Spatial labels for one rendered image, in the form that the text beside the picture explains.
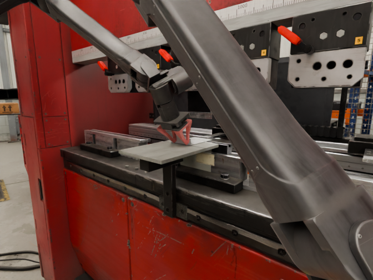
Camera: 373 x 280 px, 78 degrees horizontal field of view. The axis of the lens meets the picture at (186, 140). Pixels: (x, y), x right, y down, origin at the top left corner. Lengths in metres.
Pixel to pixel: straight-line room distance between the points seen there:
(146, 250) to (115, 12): 0.98
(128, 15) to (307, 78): 0.73
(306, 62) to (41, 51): 1.21
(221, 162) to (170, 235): 0.30
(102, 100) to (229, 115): 1.36
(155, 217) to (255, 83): 0.70
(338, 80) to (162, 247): 0.73
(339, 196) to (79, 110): 1.39
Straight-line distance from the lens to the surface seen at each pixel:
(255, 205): 0.64
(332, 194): 0.21
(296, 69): 0.64
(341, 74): 0.62
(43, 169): 1.44
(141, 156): 0.62
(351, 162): 0.91
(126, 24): 1.07
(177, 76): 0.68
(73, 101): 1.46
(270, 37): 0.68
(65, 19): 0.82
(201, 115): 0.81
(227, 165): 0.75
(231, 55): 0.25
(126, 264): 1.16
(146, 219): 0.91
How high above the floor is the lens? 1.15
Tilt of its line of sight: 10 degrees down
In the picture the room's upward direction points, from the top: straight up
